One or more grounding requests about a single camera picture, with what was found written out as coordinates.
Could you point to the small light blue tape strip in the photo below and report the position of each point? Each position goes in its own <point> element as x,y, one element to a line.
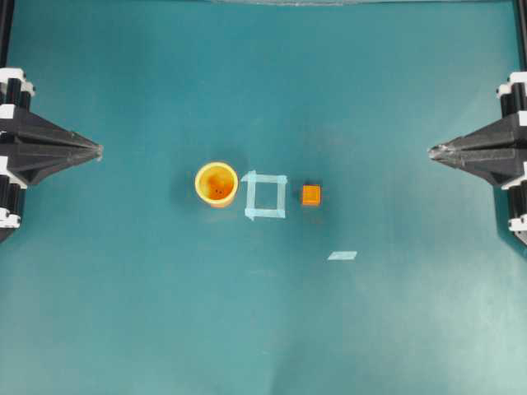
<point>342,255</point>

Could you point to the black frame rail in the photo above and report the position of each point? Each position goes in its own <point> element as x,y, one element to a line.
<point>6,16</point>
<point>520,18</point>

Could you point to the yellow orange plastic cup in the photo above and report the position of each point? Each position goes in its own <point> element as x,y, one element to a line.
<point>216,183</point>

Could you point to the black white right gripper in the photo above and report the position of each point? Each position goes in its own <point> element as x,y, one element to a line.
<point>497,152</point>

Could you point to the black right frame rail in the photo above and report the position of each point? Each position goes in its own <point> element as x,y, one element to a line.
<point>520,18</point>

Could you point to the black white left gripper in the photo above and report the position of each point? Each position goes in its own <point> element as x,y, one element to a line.
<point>28,164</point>

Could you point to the light blue tape square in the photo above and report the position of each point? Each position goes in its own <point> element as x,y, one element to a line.
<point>265,195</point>

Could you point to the black left frame rail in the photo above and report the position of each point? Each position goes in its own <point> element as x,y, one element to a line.
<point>6,16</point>

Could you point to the orange cube block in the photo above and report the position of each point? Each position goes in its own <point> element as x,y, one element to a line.
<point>311,195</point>

